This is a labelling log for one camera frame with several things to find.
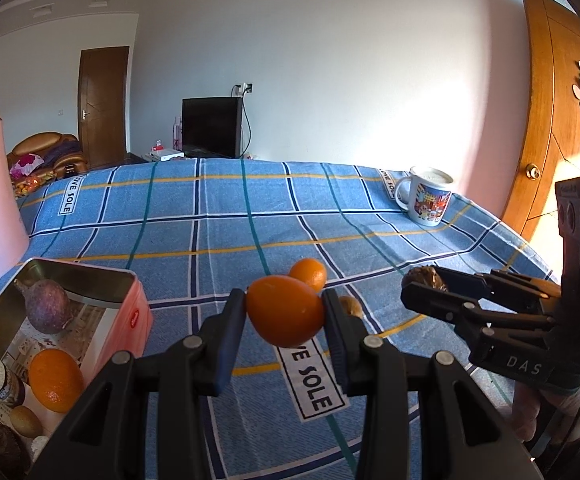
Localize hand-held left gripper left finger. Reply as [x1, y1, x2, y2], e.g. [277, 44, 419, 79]
[27, 287, 248, 480]

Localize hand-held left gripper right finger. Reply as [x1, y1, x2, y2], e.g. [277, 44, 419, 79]
[321, 290, 538, 480]

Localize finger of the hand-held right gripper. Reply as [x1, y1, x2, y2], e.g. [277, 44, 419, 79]
[401, 282, 523, 333]
[437, 268, 561, 312]

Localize wrinkled brown walnut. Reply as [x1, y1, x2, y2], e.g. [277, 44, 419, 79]
[407, 266, 445, 292]

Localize small tan round fruit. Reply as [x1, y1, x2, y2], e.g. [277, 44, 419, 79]
[339, 295, 365, 318]
[9, 405, 43, 438]

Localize large orange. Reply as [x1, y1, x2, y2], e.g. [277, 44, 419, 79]
[246, 275, 327, 347]

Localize small orange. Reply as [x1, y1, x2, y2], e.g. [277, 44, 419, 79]
[29, 349, 85, 413]
[288, 258, 328, 293]

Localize pink metal tin box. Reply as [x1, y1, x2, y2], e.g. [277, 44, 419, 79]
[0, 257, 154, 480]

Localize purple passion fruit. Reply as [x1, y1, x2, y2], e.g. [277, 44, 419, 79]
[14, 278, 73, 335]

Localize person's right hand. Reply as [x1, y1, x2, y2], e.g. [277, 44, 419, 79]
[512, 382, 580, 443]

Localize white printed mug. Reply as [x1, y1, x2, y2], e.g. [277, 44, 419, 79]
[395, 166, 455, 225]

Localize blue checked tablecloth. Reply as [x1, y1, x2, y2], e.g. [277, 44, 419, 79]
[0, 157, 560, 480]

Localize light wooden door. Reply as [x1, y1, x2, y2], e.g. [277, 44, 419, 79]
[502, 0, 580, 241]

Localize black television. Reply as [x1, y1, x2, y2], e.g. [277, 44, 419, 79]
[182, 96, 245, 160]

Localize brown leather armchair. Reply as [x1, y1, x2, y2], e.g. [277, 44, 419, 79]
[7, 132, 91, 182]

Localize colourful snack bag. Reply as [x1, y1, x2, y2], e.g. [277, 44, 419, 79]
[12, 172, 57, 198]

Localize dark brown door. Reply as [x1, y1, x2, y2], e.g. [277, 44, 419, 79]
[77, 46, 131, 169]

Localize floral cloth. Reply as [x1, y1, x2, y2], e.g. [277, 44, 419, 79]
[10, 154, 44, 179]

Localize black power cable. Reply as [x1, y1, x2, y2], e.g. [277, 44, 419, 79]
[241, 92, 254, 159]

